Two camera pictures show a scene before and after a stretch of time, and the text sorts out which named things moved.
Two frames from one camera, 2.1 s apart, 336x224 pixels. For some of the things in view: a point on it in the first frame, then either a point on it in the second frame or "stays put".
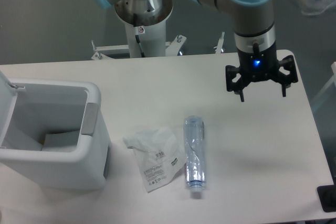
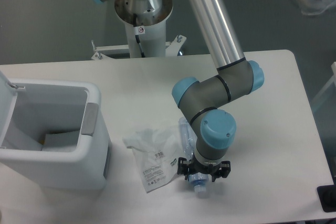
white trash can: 30,108 stays put
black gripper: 261,66 -> 195,166
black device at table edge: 327,195 stays put
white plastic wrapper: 160,153 stays put
